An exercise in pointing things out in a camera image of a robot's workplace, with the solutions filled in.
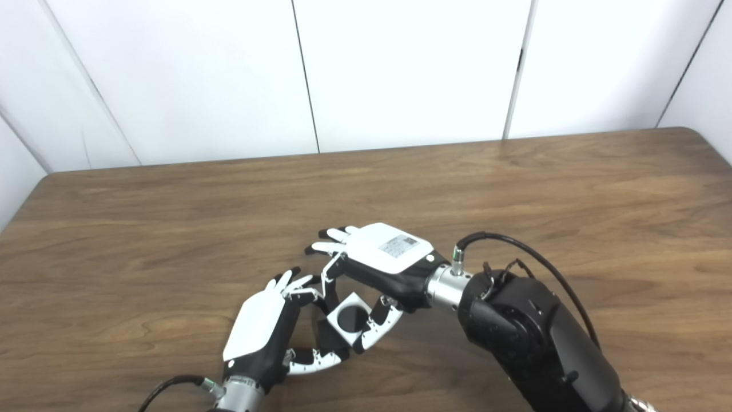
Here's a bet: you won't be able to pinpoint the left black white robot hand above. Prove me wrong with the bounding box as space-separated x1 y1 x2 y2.
222 267 351 395

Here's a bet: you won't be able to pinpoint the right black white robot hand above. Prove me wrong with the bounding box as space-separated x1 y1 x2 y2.
304 223 449 354

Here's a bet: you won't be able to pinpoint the white square piece with hole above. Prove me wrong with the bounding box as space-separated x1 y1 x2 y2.
326 292 372 347

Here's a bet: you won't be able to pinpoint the black peg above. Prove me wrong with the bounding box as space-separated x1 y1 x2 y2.
317 305 368 351

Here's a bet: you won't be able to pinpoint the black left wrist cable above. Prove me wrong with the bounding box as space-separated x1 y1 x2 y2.
137 375 225 412

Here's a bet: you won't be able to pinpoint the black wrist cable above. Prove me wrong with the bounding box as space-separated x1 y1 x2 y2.
452 231 601 350
137 375 225 412

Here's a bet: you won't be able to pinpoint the thin right arm wires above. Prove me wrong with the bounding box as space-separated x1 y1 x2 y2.
482 259 532 284

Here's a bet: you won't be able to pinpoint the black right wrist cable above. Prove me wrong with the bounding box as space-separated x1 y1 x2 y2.
452 231 601 350

